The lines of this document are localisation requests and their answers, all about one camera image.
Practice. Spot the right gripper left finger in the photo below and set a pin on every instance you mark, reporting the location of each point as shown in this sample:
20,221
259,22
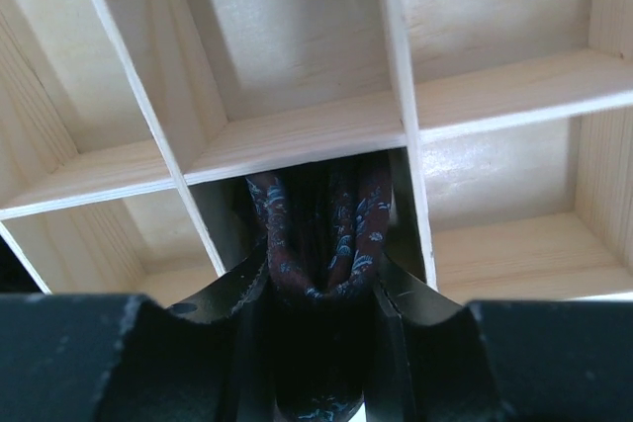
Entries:
204,358

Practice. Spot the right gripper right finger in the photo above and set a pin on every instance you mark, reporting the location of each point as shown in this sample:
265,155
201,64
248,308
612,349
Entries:
428,362

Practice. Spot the brown floral tie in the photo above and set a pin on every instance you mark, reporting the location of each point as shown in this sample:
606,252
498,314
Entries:
324,227

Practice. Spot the wooden compartment box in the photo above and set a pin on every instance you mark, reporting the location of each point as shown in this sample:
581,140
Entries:
126,125

